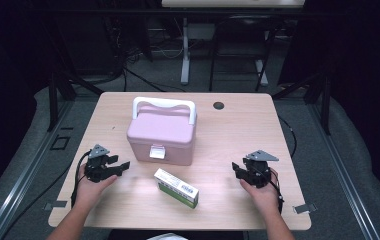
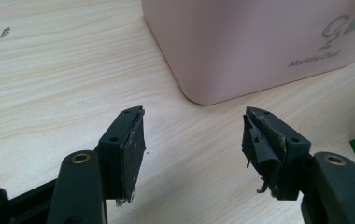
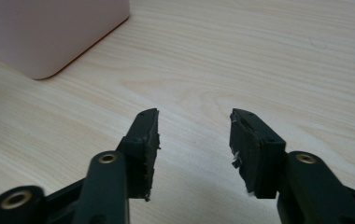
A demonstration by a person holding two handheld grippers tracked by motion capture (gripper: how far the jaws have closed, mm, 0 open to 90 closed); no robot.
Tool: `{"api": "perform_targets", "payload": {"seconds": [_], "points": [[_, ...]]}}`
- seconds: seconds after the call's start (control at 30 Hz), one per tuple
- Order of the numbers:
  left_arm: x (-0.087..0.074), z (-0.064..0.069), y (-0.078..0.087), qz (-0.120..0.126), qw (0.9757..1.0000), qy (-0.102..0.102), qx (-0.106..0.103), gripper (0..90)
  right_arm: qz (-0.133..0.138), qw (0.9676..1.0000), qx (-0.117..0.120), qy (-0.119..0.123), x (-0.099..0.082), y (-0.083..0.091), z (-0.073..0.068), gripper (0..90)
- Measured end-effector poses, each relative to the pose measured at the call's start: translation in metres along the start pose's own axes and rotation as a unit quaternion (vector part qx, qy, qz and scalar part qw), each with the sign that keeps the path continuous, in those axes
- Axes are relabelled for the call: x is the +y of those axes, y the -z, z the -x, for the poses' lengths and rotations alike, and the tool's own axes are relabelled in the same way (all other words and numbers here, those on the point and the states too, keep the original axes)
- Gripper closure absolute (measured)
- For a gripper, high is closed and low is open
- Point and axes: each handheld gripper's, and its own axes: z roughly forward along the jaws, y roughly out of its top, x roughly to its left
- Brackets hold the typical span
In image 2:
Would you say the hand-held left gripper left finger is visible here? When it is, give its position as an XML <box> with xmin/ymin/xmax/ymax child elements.
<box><xmin>97</xmin><ymin>105</ymin><xmax>147</xmax><ymax>203</ymax></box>

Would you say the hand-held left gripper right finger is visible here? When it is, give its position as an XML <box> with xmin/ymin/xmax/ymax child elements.
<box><xmin>241</xmin><ymin>105</ymin><xmax>312</xmax><ymax>202</ymax></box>

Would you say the pink plastic storage box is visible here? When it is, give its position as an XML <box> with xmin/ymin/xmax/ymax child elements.
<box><xmin>141</xmin><ymin>0</ymin><xmax>355</xmax><ymax>105</ymax></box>

